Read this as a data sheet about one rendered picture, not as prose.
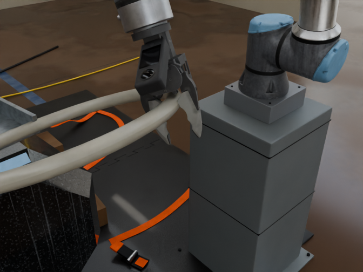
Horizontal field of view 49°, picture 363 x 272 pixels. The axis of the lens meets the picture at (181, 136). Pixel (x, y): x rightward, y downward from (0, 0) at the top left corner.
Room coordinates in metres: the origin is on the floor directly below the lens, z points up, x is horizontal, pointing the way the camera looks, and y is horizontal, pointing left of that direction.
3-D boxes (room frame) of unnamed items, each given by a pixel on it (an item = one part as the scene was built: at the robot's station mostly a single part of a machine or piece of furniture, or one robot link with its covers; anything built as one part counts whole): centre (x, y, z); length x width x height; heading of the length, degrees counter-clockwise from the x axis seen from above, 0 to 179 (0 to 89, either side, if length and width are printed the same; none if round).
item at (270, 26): (1.38, -0.32, 1.11); 0.17 x 0.15 x 0.18; 45
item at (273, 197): (1.39, -0.31, 0.42); 0.50 x 0.50 x 0.85; 42
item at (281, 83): (1.39, -0.31, 0.98); 0.19 x 0.19 x 0.10
